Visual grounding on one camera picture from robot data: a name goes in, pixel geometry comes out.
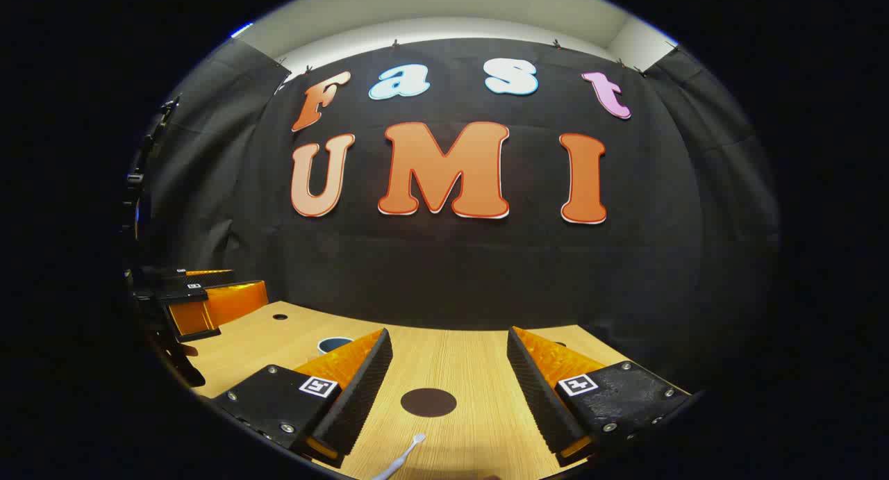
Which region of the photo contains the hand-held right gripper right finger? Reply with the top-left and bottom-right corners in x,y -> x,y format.
506,326 -> 692,467

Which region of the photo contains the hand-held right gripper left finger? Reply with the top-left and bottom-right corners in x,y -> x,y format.
212,327 -> 394,467

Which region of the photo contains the dark round coaster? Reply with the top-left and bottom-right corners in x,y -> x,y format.
401,388 -> 458,418

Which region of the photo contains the white toothbrush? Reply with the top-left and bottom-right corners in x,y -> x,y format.
372,433 -> 426,480

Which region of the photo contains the wooden desktop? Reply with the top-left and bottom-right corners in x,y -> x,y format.
188,301 -> 692,480

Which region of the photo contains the black backdrop cloth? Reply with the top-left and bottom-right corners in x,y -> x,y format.
135,37 -> 780,390

